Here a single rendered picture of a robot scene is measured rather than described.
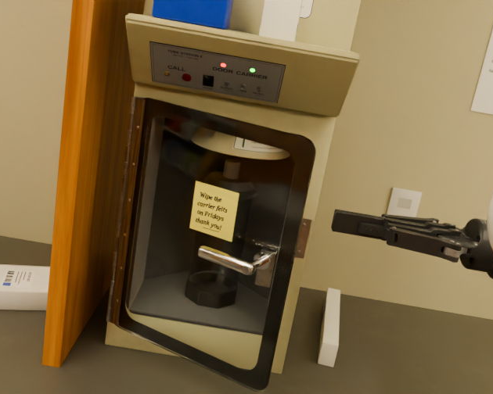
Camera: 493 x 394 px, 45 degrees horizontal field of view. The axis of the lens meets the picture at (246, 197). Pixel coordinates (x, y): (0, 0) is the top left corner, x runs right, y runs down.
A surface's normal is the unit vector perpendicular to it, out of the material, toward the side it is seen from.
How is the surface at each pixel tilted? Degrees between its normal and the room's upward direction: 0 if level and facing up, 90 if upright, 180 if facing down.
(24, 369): 0
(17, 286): 0
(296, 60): 135
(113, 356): 0
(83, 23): 90
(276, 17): 90
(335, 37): 90
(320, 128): 90
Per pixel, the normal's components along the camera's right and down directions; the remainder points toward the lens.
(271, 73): -0.15, 0.86
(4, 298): 0.26, 0.31
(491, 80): -0.04, 0.27
